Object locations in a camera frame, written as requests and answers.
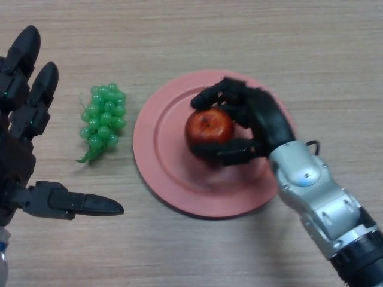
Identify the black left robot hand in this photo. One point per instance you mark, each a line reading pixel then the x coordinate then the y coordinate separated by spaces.
pixel 18 119

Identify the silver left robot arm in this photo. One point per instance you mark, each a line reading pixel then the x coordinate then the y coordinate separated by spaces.
pixel 3 260

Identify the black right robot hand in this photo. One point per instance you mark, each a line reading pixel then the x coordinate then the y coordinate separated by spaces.
pixel 269 119

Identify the red apple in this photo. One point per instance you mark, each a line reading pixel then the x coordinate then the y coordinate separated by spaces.
pixel 209 127

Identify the pink round plate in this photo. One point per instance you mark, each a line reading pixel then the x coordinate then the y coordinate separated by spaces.
pixel 161 167

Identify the green grape bunch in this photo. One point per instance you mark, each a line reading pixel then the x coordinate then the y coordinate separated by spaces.
pixel 103 119

